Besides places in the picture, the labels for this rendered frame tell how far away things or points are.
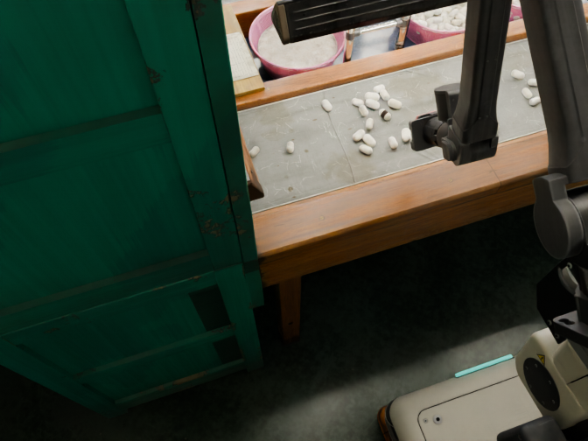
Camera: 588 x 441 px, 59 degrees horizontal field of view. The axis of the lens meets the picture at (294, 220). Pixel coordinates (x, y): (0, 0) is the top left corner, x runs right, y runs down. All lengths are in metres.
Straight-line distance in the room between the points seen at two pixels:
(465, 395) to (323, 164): 0.76
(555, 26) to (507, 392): 1.15
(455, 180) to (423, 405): 0.64
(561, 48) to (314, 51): 0.96
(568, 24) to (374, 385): 1.38
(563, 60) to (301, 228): 0.66
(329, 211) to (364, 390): 0.81
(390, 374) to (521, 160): 0.86
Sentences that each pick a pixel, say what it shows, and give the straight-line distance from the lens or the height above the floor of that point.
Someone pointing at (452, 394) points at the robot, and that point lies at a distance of 1.57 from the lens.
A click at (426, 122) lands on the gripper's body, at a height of 0.93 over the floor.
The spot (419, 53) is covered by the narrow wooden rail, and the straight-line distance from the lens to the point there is 1.50.
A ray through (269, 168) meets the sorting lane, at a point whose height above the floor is 0.74.
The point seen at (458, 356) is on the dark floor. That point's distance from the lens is 1.90.
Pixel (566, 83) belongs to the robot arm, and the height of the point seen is 1.34.
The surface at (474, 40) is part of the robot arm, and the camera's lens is 0.83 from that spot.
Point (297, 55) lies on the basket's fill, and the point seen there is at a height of 0.73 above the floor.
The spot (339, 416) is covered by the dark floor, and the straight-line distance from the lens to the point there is 1.79.
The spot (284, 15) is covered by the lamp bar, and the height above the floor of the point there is 1.09.
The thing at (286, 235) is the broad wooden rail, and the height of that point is 0.76.
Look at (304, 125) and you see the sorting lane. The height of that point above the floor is 0.74.
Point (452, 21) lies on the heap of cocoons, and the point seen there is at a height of 0.74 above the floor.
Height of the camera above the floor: 1.76
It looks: 61 degrees down
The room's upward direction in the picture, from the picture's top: straight up
